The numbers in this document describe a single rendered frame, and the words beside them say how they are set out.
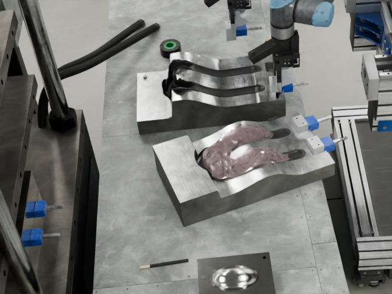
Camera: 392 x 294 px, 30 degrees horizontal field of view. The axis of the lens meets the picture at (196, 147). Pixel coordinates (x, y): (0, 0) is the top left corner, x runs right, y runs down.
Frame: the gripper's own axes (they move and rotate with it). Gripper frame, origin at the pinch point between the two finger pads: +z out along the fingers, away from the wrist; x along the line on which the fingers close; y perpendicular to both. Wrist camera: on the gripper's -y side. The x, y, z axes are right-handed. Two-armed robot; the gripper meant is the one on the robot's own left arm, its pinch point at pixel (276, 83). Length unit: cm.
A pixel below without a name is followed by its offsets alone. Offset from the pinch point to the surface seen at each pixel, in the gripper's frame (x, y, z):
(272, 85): -2.4, -1.9, -1.3
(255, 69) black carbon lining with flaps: 11.1, -5.9, 1.8
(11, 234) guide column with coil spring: -72, -75, -21
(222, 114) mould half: -6.9, -19.2, 5.3
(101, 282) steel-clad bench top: -67, -58, 10
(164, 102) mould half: 1.4, -38.3, 4.3
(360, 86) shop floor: 99, 55, 90
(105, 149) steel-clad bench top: -12, -59, 10
